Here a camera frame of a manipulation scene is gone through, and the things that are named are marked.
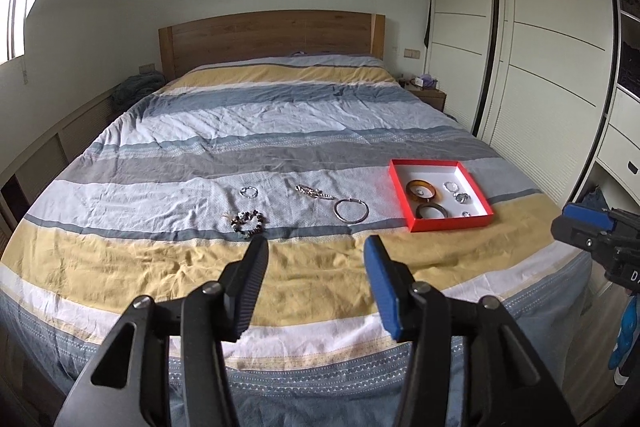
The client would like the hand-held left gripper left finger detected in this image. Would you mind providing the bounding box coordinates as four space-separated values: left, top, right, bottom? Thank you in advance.
52 235 271 427

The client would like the blue fabric heap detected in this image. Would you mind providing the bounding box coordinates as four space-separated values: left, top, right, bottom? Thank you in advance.
582 187 608 210

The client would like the red cardboard box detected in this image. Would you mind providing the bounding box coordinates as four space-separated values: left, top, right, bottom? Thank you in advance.
389 159 496 233

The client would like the white drawer unit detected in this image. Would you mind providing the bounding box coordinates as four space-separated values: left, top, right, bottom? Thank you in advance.
595 82 640 188

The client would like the grey crumpled cloth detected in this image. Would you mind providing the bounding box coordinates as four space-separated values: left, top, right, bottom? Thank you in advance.
111 73 166 108

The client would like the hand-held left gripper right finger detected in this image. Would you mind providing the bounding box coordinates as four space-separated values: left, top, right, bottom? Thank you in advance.
363 235 556 427

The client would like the black white beaded bracelet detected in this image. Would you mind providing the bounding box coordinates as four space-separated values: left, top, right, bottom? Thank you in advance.
220 209 267 238

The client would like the wooden bed with striped duvet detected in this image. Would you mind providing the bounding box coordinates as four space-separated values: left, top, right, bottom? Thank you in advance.
0 54 596 427

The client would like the silver chain bracelet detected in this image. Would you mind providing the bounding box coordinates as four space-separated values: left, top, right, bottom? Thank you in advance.
295 184 336 202

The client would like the white sliding wardrobe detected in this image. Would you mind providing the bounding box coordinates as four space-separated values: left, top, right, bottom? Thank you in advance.
427 0 626 208

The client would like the wooden nightstand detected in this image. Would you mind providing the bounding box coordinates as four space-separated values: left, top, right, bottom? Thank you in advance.
406 86 447 112

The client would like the thin silver hoop bangle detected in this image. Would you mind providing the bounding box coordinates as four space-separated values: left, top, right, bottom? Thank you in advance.
333 198 370 224

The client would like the low beige wall cabinet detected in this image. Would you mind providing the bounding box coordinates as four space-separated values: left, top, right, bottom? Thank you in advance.
0 84 121 228

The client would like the amber translucent bangle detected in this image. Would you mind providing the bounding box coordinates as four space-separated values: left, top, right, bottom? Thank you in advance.
405 179 437 202

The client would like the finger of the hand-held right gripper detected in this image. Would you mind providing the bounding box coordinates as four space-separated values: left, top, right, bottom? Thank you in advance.
614 208 640 236
551 202 617 253

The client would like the person's blue patterned clothing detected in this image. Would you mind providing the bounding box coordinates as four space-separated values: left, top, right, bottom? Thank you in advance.
607 294 640 388

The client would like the wooden headboard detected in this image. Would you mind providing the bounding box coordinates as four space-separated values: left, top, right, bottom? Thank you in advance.
158 10 386 80

